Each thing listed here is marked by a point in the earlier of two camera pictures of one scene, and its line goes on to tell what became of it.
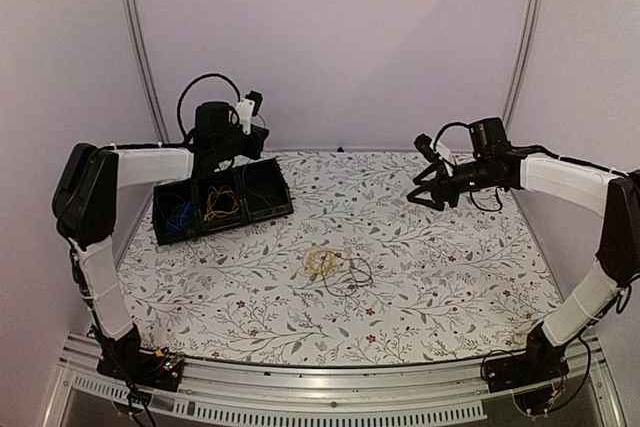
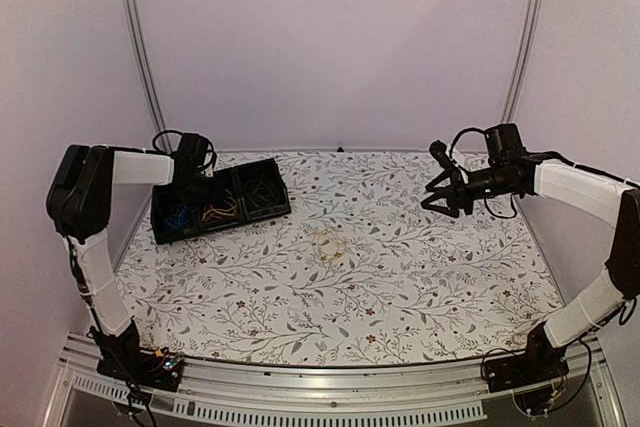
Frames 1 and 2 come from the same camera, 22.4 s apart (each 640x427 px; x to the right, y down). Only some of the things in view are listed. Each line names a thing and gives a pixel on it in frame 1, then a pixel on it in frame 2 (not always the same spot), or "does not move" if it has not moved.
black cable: (356, 284) → (262, 193)
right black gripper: (442, 180) → (453, 201)
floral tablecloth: (360, 275) does not move
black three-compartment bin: (252, 192) does not move
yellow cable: (319, 260) → (343, 243)
